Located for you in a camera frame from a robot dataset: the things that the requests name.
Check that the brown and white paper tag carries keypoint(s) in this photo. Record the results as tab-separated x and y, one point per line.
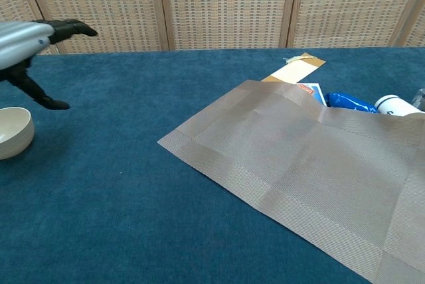
295	70

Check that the white ceramic bowl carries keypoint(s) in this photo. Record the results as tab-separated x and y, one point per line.
13	141

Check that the photo postcard with red building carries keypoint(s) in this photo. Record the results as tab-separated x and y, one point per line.
315	93

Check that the bamboo folding screen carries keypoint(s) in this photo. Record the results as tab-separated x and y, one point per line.
225	5

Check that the blue foil snack packet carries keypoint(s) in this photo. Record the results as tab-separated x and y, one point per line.
345	103

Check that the white paper cup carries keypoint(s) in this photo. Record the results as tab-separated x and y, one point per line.
395	106

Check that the clear box with red parts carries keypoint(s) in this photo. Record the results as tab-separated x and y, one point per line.
421	98

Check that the brown woven placemat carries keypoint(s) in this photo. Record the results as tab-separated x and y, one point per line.
315	171

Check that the blue table cloth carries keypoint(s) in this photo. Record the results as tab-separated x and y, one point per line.
99	197

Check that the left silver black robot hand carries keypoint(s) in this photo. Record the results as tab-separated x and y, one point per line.
20	38

